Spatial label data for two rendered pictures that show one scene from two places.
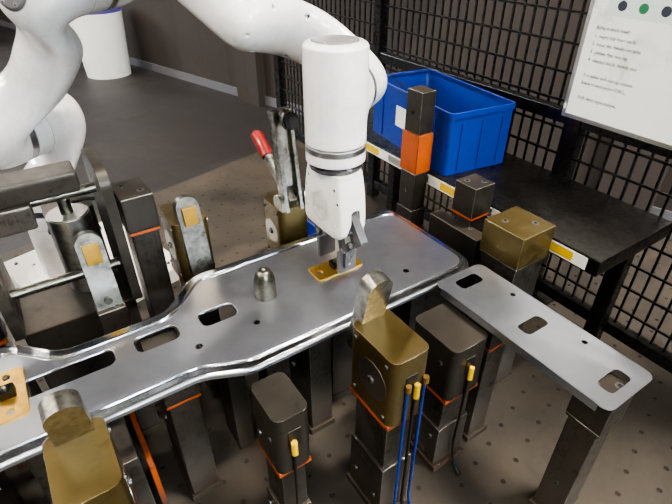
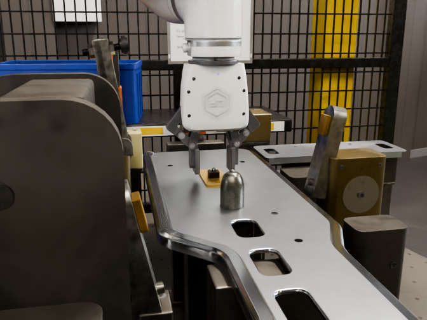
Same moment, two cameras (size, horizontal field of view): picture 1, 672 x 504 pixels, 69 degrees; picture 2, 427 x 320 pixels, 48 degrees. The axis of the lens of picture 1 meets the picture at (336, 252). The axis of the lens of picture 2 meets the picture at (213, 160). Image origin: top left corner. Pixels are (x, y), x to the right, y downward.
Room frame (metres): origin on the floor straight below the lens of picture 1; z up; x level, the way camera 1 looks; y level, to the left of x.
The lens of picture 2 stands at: (0.37, 0.67, 1.22)
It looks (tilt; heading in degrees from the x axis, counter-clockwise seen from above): 15 degrees down; 292
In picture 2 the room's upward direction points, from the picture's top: straight up
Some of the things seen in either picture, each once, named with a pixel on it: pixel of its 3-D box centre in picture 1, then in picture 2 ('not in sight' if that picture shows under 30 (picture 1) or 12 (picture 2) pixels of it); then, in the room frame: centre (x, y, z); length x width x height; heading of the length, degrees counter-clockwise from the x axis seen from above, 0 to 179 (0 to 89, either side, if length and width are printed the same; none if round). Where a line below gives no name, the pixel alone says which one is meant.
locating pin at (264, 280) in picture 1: (264, 286); (232, 193); (0.57, 0.11, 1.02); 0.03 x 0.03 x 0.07
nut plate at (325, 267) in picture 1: (335, 264); (213, 174); (0.64, 0.00, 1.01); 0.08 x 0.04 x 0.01; 124
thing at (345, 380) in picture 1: (342, 334); not in sight; (0.65, -0.01, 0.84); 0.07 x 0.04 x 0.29; 124
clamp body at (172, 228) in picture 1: (197, 295); not in sight; (0.72, 0.26, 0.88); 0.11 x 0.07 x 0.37; 34
